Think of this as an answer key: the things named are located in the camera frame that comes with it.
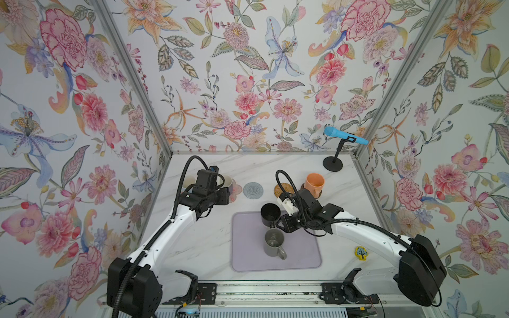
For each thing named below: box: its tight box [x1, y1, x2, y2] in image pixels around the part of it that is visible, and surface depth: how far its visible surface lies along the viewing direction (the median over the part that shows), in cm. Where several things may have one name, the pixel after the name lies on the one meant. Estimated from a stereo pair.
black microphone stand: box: [322, 136, 357, 173], surface depth 116 cm
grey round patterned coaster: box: [242, 181, 264, 200], surface depth 106 cm
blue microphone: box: [324, 125, 370, 146], surface depth 101 cm
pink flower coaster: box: [229, 178, 243, 203], surface depth 106 cm
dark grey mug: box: [264, 227, 287, 261], surface depth 80 cm
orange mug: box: [304, 172, 325, 199], surface depth 99 cm
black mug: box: [260, 202, 282, 229], surface depth 88 cm
